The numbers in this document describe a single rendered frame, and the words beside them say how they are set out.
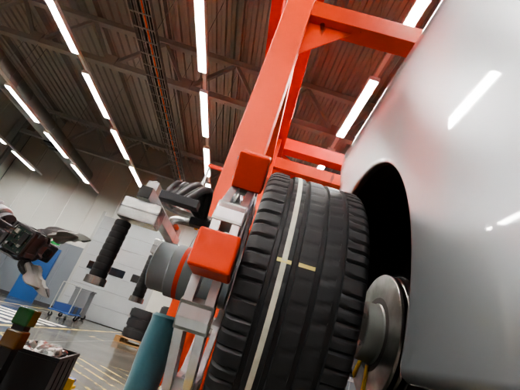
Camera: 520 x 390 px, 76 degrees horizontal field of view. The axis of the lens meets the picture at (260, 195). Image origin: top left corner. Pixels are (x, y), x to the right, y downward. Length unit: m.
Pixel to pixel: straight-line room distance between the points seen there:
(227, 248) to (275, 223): 0.12
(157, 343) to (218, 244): 0.49
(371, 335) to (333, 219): 0.36
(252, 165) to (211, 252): 0.29
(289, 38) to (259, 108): 0.54
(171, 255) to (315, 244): 0.41
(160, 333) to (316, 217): 0.56
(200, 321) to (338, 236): 0.30
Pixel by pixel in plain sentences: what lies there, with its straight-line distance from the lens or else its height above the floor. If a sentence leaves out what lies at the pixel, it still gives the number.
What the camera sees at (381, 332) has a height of 0.85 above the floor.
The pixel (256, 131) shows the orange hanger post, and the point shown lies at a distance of 1.68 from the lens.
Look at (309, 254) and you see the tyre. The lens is 0.63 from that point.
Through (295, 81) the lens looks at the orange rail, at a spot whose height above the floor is 2.97.
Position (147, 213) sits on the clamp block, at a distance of 0.80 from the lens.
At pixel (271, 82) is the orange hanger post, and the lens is 1.88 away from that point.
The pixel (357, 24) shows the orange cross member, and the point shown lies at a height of 2.63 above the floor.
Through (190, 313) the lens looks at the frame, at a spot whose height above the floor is 0.75.
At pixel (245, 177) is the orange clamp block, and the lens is 0.81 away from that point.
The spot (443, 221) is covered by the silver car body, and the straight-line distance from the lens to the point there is 0.57.
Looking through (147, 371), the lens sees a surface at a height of 0.60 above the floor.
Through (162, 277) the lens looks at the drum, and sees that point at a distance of 0.90.
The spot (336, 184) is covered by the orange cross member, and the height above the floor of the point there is 2.61.
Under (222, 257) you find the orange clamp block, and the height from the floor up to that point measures 0.84.
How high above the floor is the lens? 0.72
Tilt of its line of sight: 24 degrees up
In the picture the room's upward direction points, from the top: 18 degrees clockwise
